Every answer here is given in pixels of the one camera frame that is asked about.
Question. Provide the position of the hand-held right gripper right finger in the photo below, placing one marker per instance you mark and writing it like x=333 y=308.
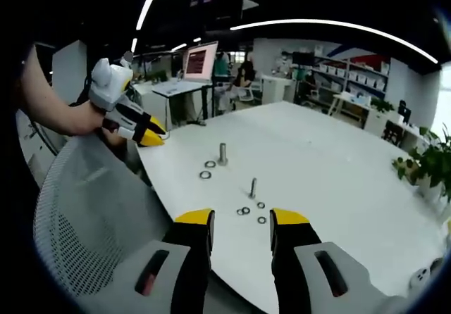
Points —
x=303 y=268

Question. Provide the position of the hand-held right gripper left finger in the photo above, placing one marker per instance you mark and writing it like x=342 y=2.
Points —
x=183 y=268

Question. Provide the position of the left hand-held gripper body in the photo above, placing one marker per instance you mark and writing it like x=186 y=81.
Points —
x=107 y=85

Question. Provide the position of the large steel washer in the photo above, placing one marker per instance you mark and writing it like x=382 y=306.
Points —
x=206 y=164
x=201 y=175

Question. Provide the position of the small steel washer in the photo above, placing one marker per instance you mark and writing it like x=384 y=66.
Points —
x=248 y=210
x=258 y=205
x=258 y=220
x=238 y=212

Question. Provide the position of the large threaded stud bolt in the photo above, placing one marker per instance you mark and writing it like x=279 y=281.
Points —
x=222 y=153

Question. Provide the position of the small threaded stud bolt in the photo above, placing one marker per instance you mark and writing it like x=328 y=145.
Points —
x=252 y=188

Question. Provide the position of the person's left hand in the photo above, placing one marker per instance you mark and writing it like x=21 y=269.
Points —
x=88 y=118

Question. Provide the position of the white standing desk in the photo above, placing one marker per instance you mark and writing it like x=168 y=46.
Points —
x=176 y=92

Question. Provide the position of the computer monitor with pink screen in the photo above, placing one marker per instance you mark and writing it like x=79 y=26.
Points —
x=199 y=60

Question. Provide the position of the white mesh office chair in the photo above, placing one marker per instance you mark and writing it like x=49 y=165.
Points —
x=91 y=208

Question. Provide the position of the curved ceiling light strip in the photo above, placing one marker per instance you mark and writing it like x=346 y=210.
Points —
x=334 y=25
x=149 y=2

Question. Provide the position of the white handheld controller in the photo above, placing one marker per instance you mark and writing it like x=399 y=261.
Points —
x=424 y=275

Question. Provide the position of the white cabinet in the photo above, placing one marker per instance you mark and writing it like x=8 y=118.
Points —
x=276 y=88

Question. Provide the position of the black monitor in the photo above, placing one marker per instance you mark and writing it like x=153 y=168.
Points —
x=303 y=57

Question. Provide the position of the small green potted plant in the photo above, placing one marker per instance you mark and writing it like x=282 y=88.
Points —
x=382 y=105

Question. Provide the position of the storage shelving with white boxes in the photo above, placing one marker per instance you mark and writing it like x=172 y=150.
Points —
x=352 y=76

